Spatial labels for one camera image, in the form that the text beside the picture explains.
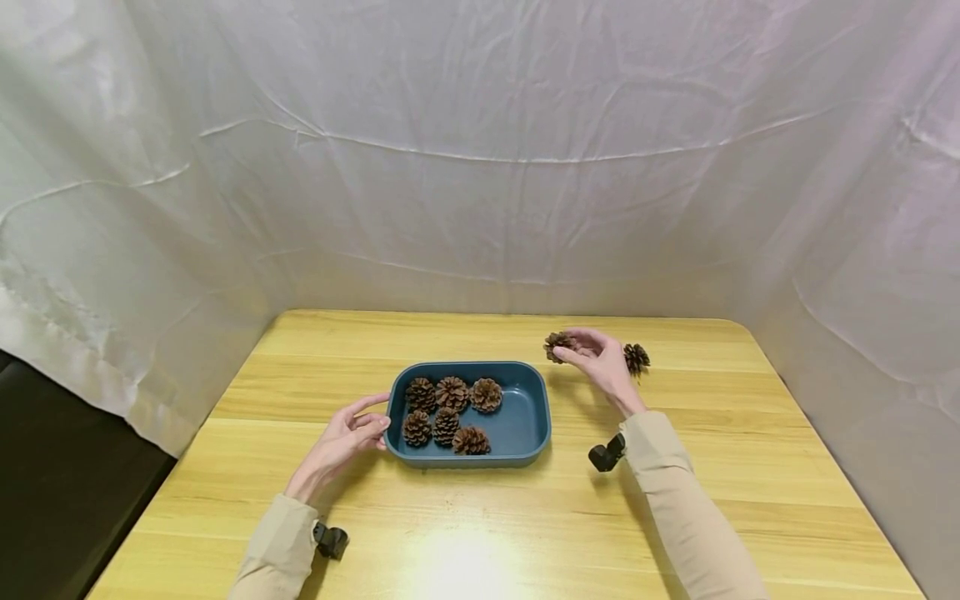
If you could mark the person's right hand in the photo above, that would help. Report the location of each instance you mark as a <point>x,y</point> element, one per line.
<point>609,367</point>

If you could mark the person's left hand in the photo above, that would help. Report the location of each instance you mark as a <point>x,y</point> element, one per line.
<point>334,450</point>

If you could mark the person's left thumb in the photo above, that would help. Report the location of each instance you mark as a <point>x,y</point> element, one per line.
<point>366,403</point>

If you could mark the person's right index finger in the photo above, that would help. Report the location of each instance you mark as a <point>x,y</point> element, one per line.
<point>589,335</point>

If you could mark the person's right thumb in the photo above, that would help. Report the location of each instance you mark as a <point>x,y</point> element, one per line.
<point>572,357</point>

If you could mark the person's left fingers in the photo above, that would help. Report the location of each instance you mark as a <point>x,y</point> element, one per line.
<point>379,438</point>

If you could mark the person's left index finger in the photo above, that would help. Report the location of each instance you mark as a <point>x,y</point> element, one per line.
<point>375,422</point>

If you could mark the brown pine cone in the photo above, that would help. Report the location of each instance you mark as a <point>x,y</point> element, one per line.
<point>556,341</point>
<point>637,358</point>

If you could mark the blue rectangular tray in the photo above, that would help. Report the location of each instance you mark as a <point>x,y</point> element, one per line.
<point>521,425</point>

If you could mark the person's right forearm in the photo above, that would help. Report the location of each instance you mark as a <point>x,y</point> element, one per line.
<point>690,517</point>

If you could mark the person's left forearm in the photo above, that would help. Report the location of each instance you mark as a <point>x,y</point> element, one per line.
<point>277,550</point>

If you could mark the pile of pine cones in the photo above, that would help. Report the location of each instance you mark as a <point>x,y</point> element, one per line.
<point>451,393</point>

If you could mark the black wrist band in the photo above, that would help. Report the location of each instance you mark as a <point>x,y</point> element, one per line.
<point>331,541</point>
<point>604,454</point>

